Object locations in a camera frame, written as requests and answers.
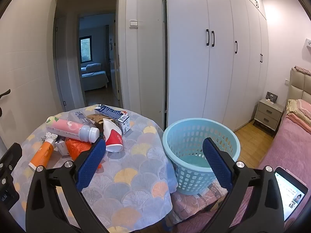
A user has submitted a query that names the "grey sofa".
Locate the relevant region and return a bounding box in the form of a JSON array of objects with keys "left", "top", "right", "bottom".
[{"left": 81, "top": 63, "right": 109, "bottom": 91}]

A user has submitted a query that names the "pink bottle with white cap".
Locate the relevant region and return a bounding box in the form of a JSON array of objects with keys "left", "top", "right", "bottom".
[{"left": 46, "top": 116, "right": 100, "bottom": 142}]

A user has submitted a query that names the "patterned tissue packet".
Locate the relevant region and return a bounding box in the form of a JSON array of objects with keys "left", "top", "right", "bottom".
[{"left": 41, "top": 131, "right": 66, "bottom": 143}]

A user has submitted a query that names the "small white box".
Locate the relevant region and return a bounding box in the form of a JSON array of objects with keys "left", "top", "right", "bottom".
[{"left": 57, "top": 139, "right": 71, "bottom": 156}]

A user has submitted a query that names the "leopard print cloth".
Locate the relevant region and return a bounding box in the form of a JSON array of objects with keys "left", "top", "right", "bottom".
[{"left": 294, "top": 65, "right": 311, "bottom": 76}]

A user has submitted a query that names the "white wardrobe with black handles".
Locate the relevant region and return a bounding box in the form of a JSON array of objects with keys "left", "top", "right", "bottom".
[{"left": 117, "top": 0, "right": 269, "bottom": 131}]

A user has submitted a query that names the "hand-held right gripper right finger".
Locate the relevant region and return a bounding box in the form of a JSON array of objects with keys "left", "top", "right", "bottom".
[{"left": 202, "top": 137, "right": 285, "bottom": 233}]

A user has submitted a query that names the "smartphone with lit screen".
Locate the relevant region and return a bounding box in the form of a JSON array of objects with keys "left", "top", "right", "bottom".
[{"left": 274, "top": 166, "right": 308, "bottom": 222}]

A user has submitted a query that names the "dark framed window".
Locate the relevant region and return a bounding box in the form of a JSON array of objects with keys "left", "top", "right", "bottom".
[{"left": 80, "top": 36, "right": 92, "bottom": 63}]

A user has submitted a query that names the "beige padded headboard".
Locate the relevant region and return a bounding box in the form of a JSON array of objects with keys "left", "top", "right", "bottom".
[{"left": 288, "top": 67, "right": 311, "bottom": 107}]

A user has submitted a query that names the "light blue plastic basket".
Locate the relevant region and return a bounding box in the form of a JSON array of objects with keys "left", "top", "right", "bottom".
[{"left": 162, "top": 118, "right": 241, "bottom": 196}]

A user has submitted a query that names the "white door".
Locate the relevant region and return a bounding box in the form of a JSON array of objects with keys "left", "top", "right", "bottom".
[{"left": 0, "top": 0, "right": 66, "bottom": 148}]

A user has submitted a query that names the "orange plastic bag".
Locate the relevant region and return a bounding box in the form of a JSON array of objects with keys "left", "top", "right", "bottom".
[{"left": 66, "top": 138, "right": 102, "bottom": 169}]

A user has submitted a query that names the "white wall fixture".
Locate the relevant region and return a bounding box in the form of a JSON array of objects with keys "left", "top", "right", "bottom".
[{"left": 302, "top": 37, "right": 311, "bottom": 54}]

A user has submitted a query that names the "red and white paper cup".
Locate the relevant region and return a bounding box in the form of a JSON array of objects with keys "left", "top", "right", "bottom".
[{"left": 102, "top": 118, "right": 123, "bottom": 152}]

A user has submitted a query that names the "pink bed cover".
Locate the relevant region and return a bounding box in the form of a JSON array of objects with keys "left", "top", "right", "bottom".
[{"left": 228, "top": 117, "right": 311, "bottom": 233}]

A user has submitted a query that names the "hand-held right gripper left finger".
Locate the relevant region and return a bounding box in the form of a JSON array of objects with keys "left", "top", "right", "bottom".
[{"left": 25, "top": 138, "right": 108, "bottom": 233}]

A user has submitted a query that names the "orange tube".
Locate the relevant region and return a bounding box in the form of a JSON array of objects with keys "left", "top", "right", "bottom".
[{"left": 29, "top": 138, "right": 55, "bottom": 169}]

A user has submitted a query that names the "blue and white milk carton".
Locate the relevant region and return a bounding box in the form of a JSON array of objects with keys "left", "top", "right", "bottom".
[{"left": 94, "top": 104, "right": 130, "bottom": 134}]

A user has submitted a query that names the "clear plastic bottle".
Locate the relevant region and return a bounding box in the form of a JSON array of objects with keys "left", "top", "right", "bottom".
[{"left": 68, "top": 110, "right": 94, "bottom": 128}]

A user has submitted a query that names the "brown paper bag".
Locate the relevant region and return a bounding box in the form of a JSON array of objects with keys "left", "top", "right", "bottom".
[{"left": 86, "top": 114, "right": 105, "bottom": 136}]

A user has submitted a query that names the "pink folded blanket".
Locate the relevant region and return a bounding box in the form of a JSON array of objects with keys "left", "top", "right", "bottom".
[{"left": 287, "top": 99, "right": 311, "bottom": 135}]

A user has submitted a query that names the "grey two-drawer nightstand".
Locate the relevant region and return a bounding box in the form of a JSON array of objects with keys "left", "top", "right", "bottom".
[{"left": 253, "top": 99, "right": 285, "bottom": 133}]

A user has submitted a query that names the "beige folded blanket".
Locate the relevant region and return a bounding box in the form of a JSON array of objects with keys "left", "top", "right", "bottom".
[{"left": 286, "top": 99, "right": 304, "bottom": 114}]

